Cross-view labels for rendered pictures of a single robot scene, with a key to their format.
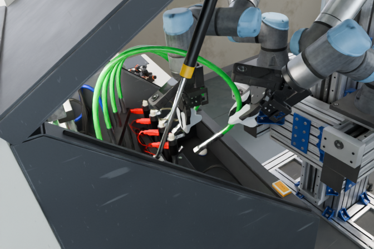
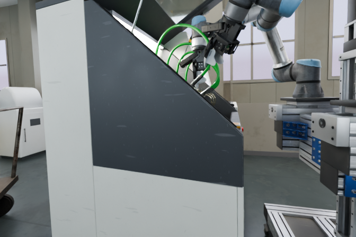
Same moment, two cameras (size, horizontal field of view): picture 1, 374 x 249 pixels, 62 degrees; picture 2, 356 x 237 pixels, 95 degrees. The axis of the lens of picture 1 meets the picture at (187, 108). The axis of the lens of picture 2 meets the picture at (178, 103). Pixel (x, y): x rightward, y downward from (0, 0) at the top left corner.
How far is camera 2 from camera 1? 0.76 m
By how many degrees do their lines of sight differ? 48
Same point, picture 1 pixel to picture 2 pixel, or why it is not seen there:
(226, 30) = not seen: hidden behind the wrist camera
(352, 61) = not seen: outside the picture
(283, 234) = (200, 128)
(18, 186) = (81, 18)
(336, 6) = not seen: outside the picture
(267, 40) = (298, 75)
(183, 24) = (196, 20)
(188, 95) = (196, 60)
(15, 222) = (78, 33)
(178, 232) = (127, 73)
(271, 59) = (301, 89)
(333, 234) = not seen: outside the picture
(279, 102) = (220, 37)
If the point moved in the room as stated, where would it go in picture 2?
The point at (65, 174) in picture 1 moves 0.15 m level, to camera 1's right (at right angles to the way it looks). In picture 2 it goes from (93, 17) to (112, 2)
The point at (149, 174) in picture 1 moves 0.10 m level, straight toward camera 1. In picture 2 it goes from (118, 28) to (92, 17)
